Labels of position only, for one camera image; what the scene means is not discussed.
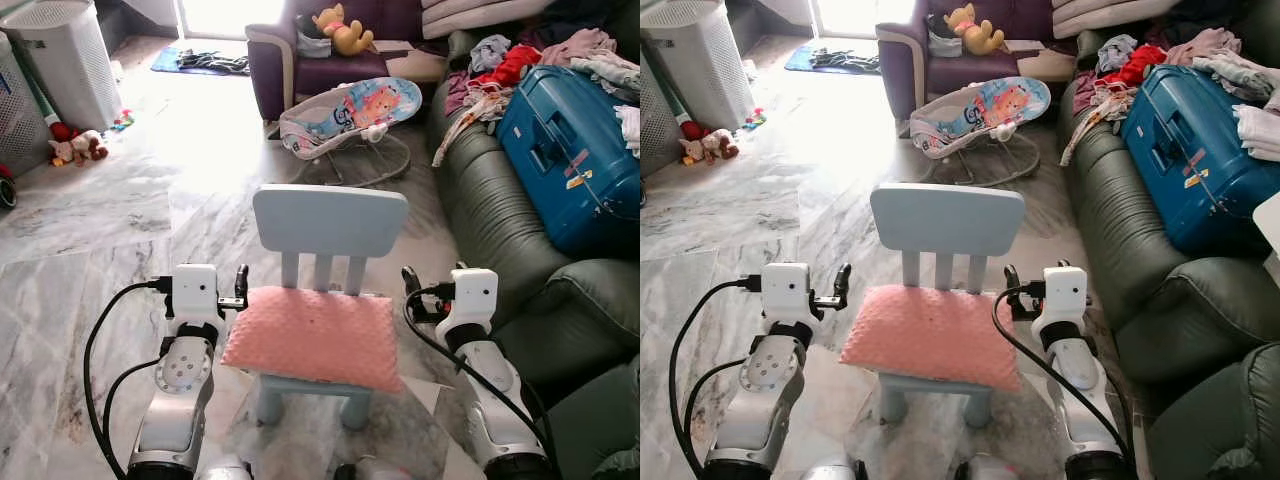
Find pink dotted pillow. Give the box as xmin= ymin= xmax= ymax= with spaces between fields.
xmin=220 ymin=285 xmax=406 ymax=394
xmin=839 ymin=284 xmax=1023 ymax=393

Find dark green leather sofa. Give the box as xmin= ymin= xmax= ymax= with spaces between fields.
xmin=430 ymin=30 xmax=641 ymax=480
xmin=1057 ymin=30 xmax=1280 ymax=480

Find light blue child chair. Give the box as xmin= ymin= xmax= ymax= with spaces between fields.
xmin=252 ymin=185 xmax=411 ymax=432
xmin=870 ymin=183 xmax=1027 ymax=431

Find cream hanging cloth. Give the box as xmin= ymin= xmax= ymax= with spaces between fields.
xmin=431 ymin=84 xmax=507 ymax=169
xmin=1059 ymin=84 xmax=1133 ymax=169

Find silver robot left leg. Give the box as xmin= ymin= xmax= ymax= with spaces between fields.
xmin=799 ymin=455 xmax=862 ymax=480
xmin=194 ymin=455 xmax=254 ymax=480

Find silver robot leg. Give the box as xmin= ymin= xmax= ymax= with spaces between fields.
xmin=799 ymin=455 xmax=862 ymax=480
xmin=334 ymin=455 xmax=414 ymax=480
xmin=194 ymin=455 xmax=254 ymax=480
xmin=954 ymin=455 xmax=1013 ymax=480

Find silver robot right leg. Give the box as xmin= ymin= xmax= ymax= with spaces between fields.
xmin=334 ymin=455 xmax=414 ymax=480
xmin=954 ymin=455 xmax=1013 ymax=480

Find baby bouncer with cartoon print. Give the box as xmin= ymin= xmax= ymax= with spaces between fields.
xmin=278 ymin=77 xmax=424 ymax=189
xmin=907 ymin=76 xmax=1054 ymax=189

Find small beige plush toy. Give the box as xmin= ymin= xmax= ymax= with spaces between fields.
xmin=47 ymin=129 xmax=110 ymax=167
xmin=679 ymin=128 xmax=742 ymax=167

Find blue hard-shell suitcase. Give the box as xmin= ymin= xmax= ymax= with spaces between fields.
xmin=1120 ymin=64 xmax=1280 ymax=257
xmin=496 ymin=65 xmax=641 ymax=260

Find purple armchair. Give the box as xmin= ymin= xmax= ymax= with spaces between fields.
xmin=876 ymin=0 xmax=1078 ymax=124
xmin=245 ymin=0 xmax=451 ymax=124

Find dark cloth on mat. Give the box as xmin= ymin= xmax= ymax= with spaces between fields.
xmin=177 ymin=49 xmax=250 ymax=74
xmin=810 ymin=48 xmax=882 ymax=73

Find blue floor mat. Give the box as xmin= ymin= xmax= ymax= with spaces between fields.
xmin=784 ymin=45 xmax=883 ymax=76
xmin=150 ymin=46 xmax=252 ymax=77

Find red garment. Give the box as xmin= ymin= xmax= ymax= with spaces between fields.
xmin=486 ymin=44 xmax=542 ymax=88
xmin=1108 ymin=44 xmax=1168 ymax=88

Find grey-blue garment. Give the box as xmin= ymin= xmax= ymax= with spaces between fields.
xmin=1096 ymin=34 xmax=1139 ymax=74
xmin=469 ymin=34 xmax=512 ymax=74

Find grey mesh basket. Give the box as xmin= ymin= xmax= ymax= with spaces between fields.
xmin=640 ymin=72 xmax=683 ymax=173
xmin=0 ymin=33 xmax=53 ymax=178

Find yellow bear plush toy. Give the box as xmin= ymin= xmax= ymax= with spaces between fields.
xmin=942 ymin=3 xmax=1007 ymax=57
xmin=311 ymin=3 xmax=377 ymax=57

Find flat white object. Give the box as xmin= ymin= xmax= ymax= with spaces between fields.
xmin=1252 ymin=190 xmax=1280 ymax=263

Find folded white cloth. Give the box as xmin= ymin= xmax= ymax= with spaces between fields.
xmin=614 ymin=104 xmax=641 ymax=153
xmin=1231 ymin=102 xmax=1280 ymax=163

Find white air purifier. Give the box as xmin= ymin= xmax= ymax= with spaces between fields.
xmin=640 ymin=0 xmax=757 ymax=132
xmin=0 ymin=0 xmax=124 ymax=132

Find stacked white cushions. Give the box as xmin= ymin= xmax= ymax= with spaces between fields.
xmin=420 ymin=0 xmax=553 ymax=40
xmin=1050 ymin=0 xmax=1183 ymax=40

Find grey-green garment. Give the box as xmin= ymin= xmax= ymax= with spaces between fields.
xmin=570 ymin=50 xmax=641 ymax=103
xmin=1193 ymin=49 xmax=1280 ymax=103

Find mauve garment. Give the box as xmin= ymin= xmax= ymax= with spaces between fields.
xmin=539 ymin=27 xmax=618 ymax=67
xmin=1163 ymin=27 xmax=1243 ymax=67

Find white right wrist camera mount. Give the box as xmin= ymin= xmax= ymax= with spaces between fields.
xmin=450 ymin=267 xmax=500 ymax=331
xmin=1040 ymin=264 xmax=1090 ymax=331

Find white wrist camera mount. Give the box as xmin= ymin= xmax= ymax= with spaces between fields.
xmin=450 ymin=267 xmax=500 ymax=331
xmin=1040 ymin=264 xmax=1090 ymax=331
xmin=171 ymin=264 xmax=223 ymax=327
xmin=761 ymin=262 xmax=817 ymax=327

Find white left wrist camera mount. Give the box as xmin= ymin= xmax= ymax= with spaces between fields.
xmin=761 ymin=262 xmax=817 ymax=327
xmin=171 ymin=264 xmax=223 ymax=327

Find long black left arm cable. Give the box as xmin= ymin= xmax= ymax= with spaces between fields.
xmin=667 ymin=275 xmax=764 ymax=479
xmin=83 ymin=277 xmax=174 ymax=479

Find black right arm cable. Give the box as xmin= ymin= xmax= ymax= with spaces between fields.
xmin=402 ymin=287 xmax=559 ymax=473
xmin=991 ymin=286 xmax=1139 ymax=473

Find short black left arm cable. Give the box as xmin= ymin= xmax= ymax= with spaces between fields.
xmin=685 ymin=356 xmax=751 ymax=471
xmin=101 ymin=355 xmax=168 ymax=473

